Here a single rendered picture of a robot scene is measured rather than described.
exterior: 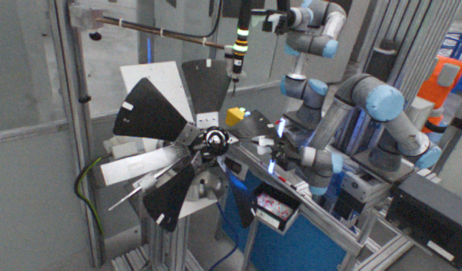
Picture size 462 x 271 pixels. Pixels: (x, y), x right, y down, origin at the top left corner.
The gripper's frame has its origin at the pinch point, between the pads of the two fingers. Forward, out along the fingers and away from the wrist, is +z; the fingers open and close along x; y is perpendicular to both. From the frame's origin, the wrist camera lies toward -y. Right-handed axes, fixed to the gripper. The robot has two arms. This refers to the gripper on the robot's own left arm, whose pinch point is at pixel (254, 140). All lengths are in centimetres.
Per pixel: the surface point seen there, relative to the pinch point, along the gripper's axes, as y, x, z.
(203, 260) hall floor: -10, 119, 22
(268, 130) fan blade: -10.2, 0.6, -4.4
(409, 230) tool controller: 19, 8, -60
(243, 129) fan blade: -4.1, -1.4, 6.3
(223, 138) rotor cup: 11.8, -6.3, 11.1
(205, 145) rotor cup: 18.9, -7.0, 15.9
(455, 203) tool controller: 18, -8, -68
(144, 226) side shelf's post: -7, 95, 63
